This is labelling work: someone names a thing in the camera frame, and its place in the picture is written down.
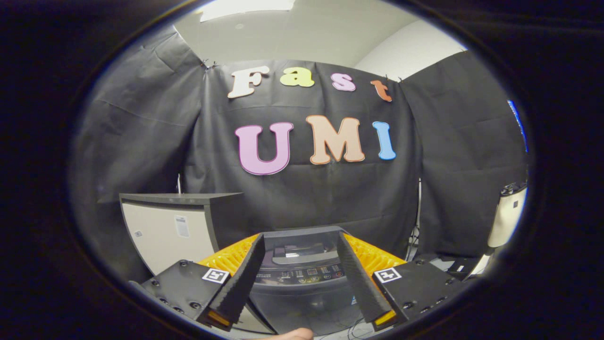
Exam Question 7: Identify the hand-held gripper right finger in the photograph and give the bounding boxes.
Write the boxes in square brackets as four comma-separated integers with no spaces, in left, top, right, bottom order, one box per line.
[336,231,468,331]

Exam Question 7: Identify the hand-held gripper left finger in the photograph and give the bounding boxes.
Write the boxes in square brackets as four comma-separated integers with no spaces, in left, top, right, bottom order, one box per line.
[142,232,266,331]

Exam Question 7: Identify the grey washing machine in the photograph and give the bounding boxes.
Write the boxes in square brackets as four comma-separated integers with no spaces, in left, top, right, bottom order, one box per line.
[248,226,373,336]

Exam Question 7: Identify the dark washing machine lid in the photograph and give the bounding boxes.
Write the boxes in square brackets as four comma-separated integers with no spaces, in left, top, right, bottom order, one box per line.
[262,226,347,272]

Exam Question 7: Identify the white cabinet with dark side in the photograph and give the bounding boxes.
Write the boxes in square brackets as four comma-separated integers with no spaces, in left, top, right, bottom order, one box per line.
[119,192,246,277]

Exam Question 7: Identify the black backdrop cloth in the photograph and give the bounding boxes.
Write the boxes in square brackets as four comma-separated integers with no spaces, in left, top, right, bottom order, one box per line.
[71,26,528,284]

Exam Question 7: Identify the black flat case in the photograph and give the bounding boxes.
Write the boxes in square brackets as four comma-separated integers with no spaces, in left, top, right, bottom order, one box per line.
[444,255,484,280]

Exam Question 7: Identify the white rounded device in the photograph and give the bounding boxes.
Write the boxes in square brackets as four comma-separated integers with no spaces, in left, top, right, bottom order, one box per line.
[486,182,528,250]

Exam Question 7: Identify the blue screen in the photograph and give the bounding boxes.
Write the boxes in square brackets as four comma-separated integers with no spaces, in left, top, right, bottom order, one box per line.
[507,98,528,153]

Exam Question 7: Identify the thin floor cables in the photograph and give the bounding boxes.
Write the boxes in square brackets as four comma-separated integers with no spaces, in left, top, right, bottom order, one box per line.
[316,316,373,340]

